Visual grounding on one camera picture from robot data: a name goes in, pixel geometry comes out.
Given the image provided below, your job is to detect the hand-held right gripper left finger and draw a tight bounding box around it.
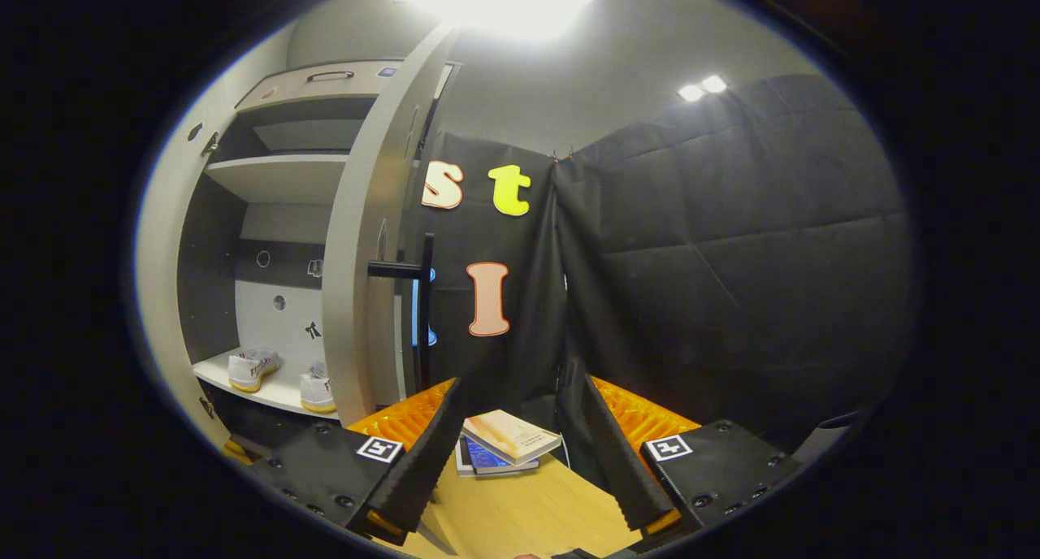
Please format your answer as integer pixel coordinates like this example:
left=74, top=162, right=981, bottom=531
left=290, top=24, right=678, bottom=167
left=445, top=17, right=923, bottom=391
left=248, top=378, right=466, bottom=546

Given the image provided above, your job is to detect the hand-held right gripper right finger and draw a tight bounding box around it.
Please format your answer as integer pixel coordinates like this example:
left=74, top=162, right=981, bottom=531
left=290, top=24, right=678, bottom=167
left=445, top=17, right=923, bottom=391
left=581, top=375, right=805, bottom=544

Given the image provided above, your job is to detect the white striped shoe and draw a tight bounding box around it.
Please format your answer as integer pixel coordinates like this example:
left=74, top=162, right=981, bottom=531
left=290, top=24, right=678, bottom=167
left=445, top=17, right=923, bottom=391
left=299, top=361, right=337, bottom=414
left=227, top=349, right=282, bottom=393

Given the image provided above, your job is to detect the grey cabinet door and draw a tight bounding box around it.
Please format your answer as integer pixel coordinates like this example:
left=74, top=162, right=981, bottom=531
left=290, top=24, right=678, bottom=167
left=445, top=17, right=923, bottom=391
left=321, top=23, right=462, bottom=428
left=134, top=76, right=245, bottom=450

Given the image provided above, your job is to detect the grey shoe cabinet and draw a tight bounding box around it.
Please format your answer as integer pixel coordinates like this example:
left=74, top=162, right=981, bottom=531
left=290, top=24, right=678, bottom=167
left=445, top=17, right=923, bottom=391
left=177, top=59, right=456, bottom=430

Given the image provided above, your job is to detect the beige book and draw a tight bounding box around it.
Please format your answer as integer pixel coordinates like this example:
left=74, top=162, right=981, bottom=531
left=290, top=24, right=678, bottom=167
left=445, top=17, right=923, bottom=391
left=461, top=409, right=563, bottom=466

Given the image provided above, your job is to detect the black backdrop cloth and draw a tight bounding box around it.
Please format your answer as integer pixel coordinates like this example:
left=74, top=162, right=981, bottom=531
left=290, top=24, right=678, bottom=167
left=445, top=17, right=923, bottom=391
left=398, top=73, right=919, bottom=495

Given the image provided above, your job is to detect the large ceiling light panel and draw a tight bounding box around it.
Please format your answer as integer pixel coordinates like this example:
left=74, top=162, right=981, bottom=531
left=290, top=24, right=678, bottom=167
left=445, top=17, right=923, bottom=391
left=394, top=0, right=598, bottom=40

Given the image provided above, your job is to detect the black right door handle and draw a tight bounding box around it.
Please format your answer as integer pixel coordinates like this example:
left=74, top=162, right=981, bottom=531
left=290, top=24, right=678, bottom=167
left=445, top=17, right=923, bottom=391
left=367, top=232, right=436, bottom=393

